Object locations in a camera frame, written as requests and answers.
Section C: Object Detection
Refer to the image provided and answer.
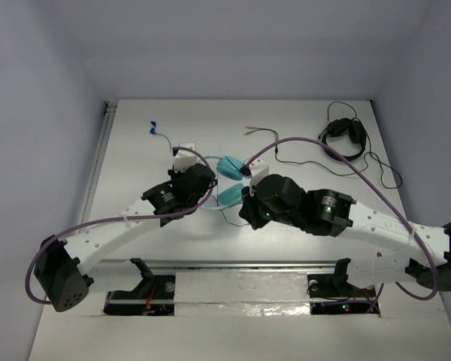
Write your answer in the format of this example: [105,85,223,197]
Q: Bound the teal cat-ear headphones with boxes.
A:
[204,155,246,211]

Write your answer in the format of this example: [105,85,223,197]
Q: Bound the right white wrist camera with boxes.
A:
[241,159,269,196]

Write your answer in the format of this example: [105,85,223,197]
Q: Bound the black headset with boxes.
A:
[317,117,369,163]

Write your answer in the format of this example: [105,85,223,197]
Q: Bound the left aluminium side rail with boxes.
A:
[77,101,118,223]

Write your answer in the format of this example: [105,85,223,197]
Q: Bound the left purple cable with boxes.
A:
[25,146,216,305]

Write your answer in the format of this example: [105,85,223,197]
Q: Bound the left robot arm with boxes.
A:
[32,163,216,312]

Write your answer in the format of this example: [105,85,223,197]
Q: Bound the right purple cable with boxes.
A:
[241,136,443,315]

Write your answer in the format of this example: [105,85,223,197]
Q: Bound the black headset cable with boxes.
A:
[243,101,403,190]

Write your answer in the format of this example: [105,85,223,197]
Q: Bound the blue headphone cable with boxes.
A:
[148,120,251,229]

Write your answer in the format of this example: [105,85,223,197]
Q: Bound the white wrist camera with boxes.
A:
[241,159,269,196]
[172,147,198,173]

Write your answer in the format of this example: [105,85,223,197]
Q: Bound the purple cable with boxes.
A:
[241,136,443,315]
[25,146,216,305]

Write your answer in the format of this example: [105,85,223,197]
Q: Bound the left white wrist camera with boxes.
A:
[172,147,198,173]

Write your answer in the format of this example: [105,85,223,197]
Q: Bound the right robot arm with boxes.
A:
[239,174,451,296]

